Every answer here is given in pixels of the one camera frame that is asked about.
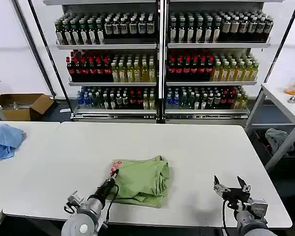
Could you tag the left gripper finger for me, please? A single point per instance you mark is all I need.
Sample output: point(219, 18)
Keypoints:
point(112, 175)
point(117, 174)

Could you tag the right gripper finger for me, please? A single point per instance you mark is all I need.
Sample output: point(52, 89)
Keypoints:
point(244, 186)
point(218, 188)

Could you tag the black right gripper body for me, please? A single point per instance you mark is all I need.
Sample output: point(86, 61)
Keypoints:
point(236, 196)

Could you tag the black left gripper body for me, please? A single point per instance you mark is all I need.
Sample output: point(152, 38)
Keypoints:
point(105, 188)

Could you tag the green shirt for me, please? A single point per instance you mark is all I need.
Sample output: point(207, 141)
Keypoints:
point(142, 179)

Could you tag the black basket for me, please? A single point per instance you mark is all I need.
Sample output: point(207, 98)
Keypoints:
point(260, 145)

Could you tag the grey crumpled clothing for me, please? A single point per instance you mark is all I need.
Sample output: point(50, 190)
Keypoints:
point(276, 138)

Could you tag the small white floor item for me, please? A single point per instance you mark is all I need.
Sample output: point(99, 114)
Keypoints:
point(64, 111)

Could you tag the grey framed side table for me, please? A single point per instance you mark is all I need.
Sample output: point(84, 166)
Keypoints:
point(282, 108)

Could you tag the small metal object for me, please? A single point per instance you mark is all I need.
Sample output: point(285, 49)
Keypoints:
point(293, 99)

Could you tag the clear vessel with orange contents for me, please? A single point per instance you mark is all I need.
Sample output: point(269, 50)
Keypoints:
point(291, 90)

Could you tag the blue cloth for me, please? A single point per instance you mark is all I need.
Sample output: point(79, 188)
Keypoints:
point(5, 141)

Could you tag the open cardboard box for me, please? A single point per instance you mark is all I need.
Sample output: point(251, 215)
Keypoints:
point(17, 108)

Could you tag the shelf rack with bottles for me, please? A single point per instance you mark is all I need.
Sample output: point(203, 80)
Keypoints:
point(159, 61)

